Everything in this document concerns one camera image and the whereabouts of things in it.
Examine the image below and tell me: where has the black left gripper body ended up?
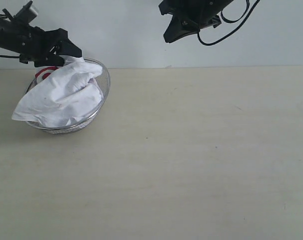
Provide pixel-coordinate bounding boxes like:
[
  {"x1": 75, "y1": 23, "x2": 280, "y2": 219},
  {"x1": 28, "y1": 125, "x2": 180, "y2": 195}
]
[{"x1": 19, "y1": 28, "x2": 68, "y2": 66}]

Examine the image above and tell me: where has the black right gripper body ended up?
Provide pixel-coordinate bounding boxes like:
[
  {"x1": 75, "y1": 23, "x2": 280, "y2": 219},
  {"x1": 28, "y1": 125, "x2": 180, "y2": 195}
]
[{"x1": 158, "y1": 0, "x2": 231, "y2": 28}]

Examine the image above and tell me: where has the white t-shirt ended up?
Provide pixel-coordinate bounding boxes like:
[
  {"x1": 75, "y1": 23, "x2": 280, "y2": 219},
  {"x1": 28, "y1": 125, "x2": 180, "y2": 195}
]
[{"x1": 11, "y1": 56, "x2": 104, "y2": 128}]

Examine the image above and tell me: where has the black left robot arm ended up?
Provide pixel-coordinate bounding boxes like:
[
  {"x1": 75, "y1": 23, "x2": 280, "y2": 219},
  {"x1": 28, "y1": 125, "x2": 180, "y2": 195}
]
[{"x1": 0, "y1": 18, "x2": 83, "y2": 68}]

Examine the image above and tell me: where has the metal mesh basket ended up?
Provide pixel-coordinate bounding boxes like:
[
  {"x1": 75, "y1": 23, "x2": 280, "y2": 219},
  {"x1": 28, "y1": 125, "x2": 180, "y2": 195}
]
[{"x1": 25, "y1": 57, "x2": 111, "y2": 135}]

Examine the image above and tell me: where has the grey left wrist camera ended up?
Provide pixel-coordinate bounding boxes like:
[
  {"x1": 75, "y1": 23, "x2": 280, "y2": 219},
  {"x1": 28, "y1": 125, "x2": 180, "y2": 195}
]
[{"x1": 14, "y1": 0, "x2": 39, "y2": 21}]

